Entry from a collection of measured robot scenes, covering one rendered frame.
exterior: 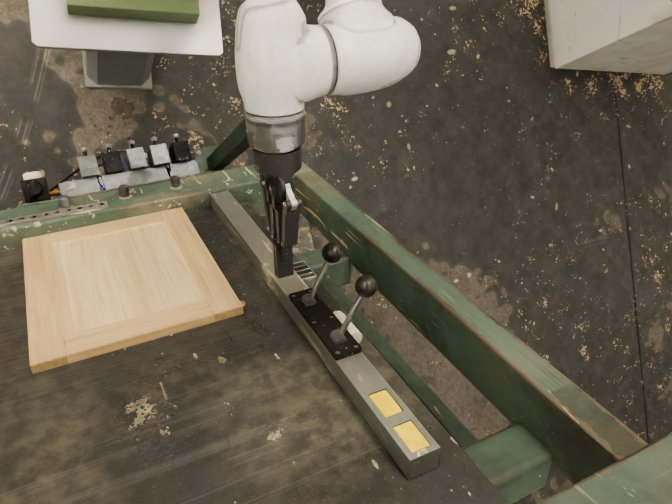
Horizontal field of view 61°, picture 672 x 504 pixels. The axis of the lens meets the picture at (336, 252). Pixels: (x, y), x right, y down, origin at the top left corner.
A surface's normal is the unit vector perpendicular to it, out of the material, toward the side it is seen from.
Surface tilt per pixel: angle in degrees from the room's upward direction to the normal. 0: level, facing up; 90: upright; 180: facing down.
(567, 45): 90
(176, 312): 60
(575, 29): 90
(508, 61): 0
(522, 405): 90
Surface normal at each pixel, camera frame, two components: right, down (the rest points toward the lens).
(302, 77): 0.53, 0.46
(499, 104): 0.39, -0.04
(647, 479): 0.00, -0.86
